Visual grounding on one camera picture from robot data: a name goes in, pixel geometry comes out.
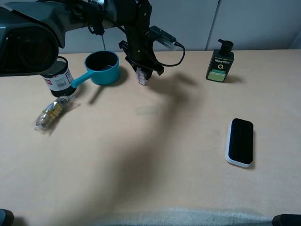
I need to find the black and white eraser block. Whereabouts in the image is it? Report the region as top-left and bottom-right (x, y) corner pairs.
(225, 118), (253, 168)

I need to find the clear pill bottle silver cap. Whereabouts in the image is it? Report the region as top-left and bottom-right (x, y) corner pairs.
(136, 67), (147, 86)

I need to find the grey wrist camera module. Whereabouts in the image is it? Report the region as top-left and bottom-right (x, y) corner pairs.
(148, 26), (177, 50)

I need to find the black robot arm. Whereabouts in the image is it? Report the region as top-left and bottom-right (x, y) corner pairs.
(0, 0), (164, 79)

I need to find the black camera cable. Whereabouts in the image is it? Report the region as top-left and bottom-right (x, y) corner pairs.
(150, 41), (186, 68)

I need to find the black base left corner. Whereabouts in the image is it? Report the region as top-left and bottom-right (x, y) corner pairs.
(0, 209), (14, 226)

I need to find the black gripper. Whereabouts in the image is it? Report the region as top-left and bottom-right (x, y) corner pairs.
(118, 0), (164, 81)

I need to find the dark green pump bottle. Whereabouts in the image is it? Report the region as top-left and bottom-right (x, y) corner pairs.
(206, 39), (234, 82)

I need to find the teal saucepan with handle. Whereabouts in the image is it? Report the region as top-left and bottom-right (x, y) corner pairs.
(71, 50), (120, 88)

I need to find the clear wrapped snack package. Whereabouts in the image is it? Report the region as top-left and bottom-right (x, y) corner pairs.
(34, 95), (75, 132)

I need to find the black base corner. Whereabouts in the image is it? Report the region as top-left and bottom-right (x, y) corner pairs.
(272, 214), (301, 226)
(0, 209), (14, 226)

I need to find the black base right corner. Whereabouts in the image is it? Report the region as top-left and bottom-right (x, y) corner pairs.
(272, 214), (301, 226)

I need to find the black mesh pen holder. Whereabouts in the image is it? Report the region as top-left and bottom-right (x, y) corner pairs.
(41, 56), (76, 97)

